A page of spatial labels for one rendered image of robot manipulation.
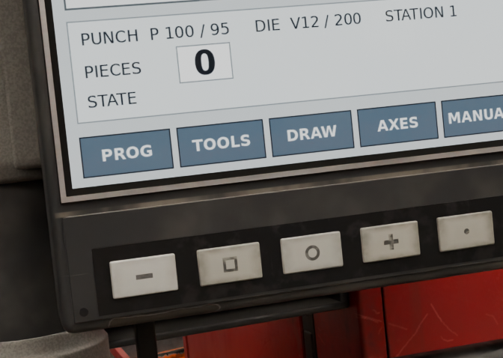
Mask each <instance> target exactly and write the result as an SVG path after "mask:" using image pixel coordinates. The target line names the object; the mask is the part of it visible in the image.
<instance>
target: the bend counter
mask: <svg viewBox="0 0 503 358"><path fill-rule="evenodd" d="M176 53H177V66H178V73H179V80H180V83H189V82H205V81H213V80H222V79H233V78H234V75H233V67H232V59H231V45H230V42H225V43H208V44H198V45H188V46H176Z"/></svg>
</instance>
